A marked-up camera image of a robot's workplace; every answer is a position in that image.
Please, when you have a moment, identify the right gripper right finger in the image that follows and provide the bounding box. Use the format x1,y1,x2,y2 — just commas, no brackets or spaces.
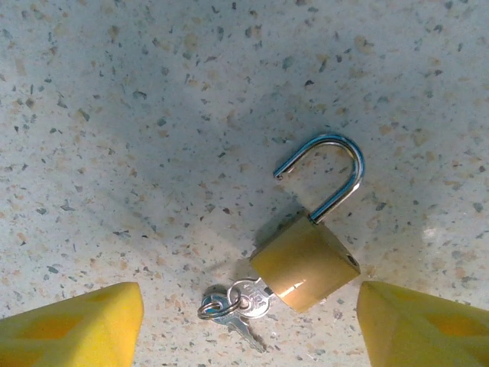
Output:
356,281,489,367

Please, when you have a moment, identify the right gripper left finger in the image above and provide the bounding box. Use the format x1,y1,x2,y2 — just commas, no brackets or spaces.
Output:
0,281,145,367

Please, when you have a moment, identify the brass padlock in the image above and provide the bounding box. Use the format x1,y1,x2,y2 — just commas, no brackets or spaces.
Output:
249,132,367,314

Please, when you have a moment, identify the small silver key bunch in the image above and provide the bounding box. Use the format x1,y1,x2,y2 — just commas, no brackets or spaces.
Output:
196,276,277,354

